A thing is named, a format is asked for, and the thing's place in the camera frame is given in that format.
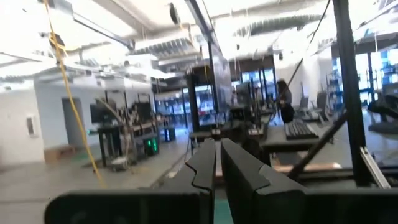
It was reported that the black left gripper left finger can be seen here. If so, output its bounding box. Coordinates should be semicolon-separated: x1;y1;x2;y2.
155;139;216;224

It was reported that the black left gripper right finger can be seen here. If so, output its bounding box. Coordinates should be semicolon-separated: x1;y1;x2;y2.
221;138;307;224

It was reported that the grey side desk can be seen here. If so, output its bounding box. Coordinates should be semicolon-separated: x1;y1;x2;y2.
262;123;322;154

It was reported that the black computer with green lights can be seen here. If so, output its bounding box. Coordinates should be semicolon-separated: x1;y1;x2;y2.
143;136;160;157

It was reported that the black computer keyboard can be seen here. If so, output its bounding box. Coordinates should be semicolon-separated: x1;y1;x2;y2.
284;120;320;141

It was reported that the person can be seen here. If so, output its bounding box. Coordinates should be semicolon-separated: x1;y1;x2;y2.
275;78;295;124

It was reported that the black workbench with monitor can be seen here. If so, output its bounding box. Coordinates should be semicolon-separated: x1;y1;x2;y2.
88;101;126;167

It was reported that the cardboard box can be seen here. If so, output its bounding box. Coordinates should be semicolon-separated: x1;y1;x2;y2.
43;144;77;164

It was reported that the black hanging cable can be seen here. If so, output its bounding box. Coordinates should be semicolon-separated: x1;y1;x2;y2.
285;0;332;91

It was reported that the yellow hanging cable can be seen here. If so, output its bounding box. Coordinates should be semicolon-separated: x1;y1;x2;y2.
43;0;107;189

